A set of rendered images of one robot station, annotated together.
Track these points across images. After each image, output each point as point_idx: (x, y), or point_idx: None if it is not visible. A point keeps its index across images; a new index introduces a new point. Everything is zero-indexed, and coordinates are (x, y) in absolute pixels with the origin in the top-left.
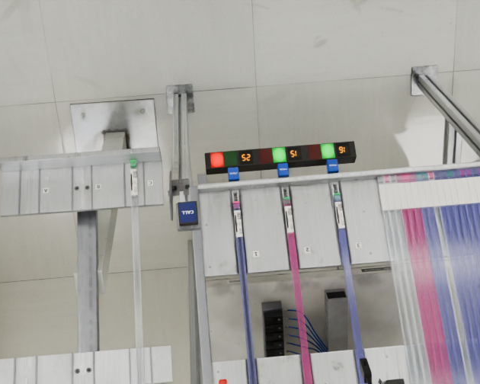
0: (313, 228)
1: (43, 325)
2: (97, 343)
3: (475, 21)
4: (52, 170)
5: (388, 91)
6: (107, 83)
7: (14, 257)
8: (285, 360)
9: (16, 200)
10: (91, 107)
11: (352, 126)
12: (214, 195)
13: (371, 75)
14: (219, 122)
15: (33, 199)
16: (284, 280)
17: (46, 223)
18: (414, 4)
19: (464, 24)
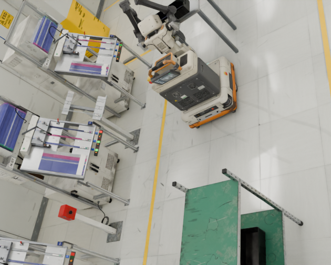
0: (82, 143)
1: None
2: (73, 107)
3: (135, 212)
4: (103, 104)
5: (127, 194)
6: (142, 134)
7: (119, 123)
8: (60, 133)
9: (100, 98)
10: (138, 132)
11: (123, 187)
12: (93, 129)
13: (131, 190)
14: (130, 159)
15: (99, 100)
16: None
17: (122, 128)
18: (141, 196)
19: (135, 209)
